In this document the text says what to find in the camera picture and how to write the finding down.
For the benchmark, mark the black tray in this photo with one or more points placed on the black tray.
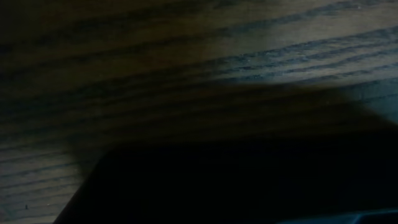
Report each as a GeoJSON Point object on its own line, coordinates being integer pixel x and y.
{"type": "Point", "coordinates": [217, 186]}

